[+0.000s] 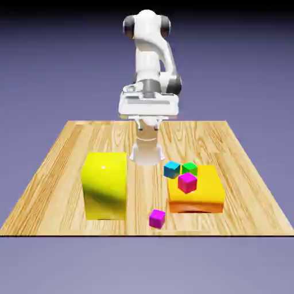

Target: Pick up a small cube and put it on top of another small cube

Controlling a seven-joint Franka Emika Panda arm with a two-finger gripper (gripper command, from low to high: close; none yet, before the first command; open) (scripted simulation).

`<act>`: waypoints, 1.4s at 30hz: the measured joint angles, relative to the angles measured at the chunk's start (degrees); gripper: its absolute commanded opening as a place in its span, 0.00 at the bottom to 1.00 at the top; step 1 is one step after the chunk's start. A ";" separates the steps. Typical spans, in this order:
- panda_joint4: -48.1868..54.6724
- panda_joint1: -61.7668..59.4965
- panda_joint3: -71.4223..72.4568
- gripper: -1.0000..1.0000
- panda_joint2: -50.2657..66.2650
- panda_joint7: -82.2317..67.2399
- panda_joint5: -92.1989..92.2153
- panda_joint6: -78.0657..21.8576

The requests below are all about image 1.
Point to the small pink cube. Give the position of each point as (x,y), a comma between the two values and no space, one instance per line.
(187,183)

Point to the small magenta cube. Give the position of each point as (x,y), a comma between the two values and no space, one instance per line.
(157,218)

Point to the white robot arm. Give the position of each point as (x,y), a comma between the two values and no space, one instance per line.
(147,34)

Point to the small green cube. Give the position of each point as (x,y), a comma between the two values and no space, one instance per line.
(190,168)

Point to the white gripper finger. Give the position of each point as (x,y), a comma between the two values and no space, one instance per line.
(139,125)
(157,124)

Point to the small cyan cube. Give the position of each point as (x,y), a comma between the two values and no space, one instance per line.
(171,169)

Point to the large orange box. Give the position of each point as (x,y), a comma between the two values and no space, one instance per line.
(206,190)

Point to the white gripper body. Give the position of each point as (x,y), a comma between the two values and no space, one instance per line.
(149,108)

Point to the large yellow box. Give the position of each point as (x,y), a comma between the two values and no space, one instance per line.
(105,181)

